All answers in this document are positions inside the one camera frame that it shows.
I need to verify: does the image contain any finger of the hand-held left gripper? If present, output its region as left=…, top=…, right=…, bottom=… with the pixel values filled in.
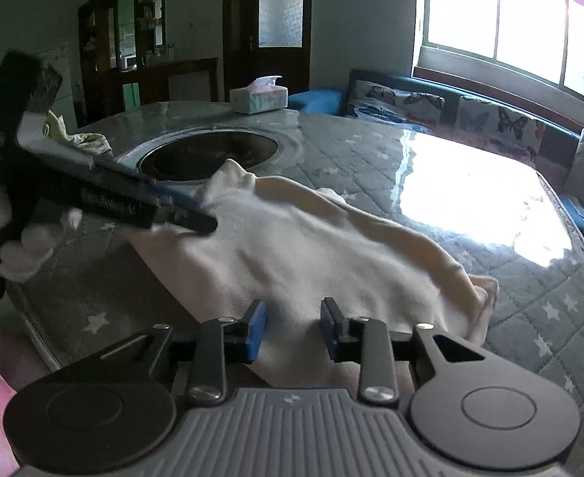
left=73, top=186, right=218, bottom=234
left=90, top=161, right=203, bottom=212

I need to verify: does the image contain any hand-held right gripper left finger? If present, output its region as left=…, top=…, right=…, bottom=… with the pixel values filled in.
left=100, top=301, right=268, bottom=405

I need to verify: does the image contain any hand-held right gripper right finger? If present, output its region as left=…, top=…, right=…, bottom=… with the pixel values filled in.
left=322, top=298, right=486, bottom=405

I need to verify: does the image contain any cream sweater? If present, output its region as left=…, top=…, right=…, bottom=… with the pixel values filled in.
left=130, top=158, right=500, bottom=388

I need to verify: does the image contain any person's left hand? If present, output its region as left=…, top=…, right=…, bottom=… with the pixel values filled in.
left=0, top=171, right=83, bottom=281

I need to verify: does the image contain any black round induction cooktop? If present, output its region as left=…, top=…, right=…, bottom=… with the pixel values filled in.
left=139, top=129, right=279, bottom=183

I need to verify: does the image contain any floral patterned cloth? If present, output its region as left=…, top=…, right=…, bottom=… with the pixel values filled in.
left=43, top=112, right=114, bottom=157

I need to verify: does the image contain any dark wooden display cabinet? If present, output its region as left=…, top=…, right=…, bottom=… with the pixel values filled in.
left=77, top=0, right=168, bottom=125

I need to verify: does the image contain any dark wooden sideboard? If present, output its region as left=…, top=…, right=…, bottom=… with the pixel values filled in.
left=118, top=57, right=220, bottom=110

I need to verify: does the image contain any white tissue box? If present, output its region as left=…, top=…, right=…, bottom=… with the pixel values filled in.
left=229, top=76, right=289, bottom=114

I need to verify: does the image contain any dark wooden door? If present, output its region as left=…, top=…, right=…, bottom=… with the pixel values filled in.
left=222, top=0, right=313, bottom=105

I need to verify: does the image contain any butterfly cushion with blue print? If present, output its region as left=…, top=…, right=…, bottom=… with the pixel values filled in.
left=346, top=79, right=446, bottom=132

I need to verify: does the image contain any dark blue sofa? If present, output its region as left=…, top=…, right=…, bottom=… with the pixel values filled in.
left=288, top=68, right=584, bottom=264

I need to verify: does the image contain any butterfly cushion with pink print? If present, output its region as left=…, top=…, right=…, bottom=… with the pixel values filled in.
left=455, top=95, right=547, bottom=162

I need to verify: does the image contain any window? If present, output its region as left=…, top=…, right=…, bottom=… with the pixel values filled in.
left=413, top=0, right=584, bottom=110

